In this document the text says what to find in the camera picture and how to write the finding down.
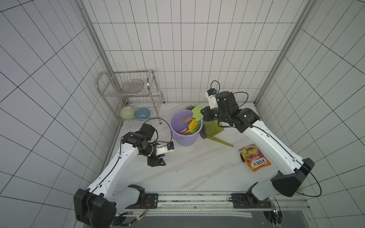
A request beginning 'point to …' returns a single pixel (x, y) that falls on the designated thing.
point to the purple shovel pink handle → (183, 130)
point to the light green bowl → (127, 112)
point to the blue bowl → (142, 113)
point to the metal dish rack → (132, 95)
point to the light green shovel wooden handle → (197, 115)
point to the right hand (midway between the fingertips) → (195, 112)
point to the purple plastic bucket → (176, 121)
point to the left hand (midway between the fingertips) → (159, 160)
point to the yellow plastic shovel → (192, 126)
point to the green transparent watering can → (209, 128)
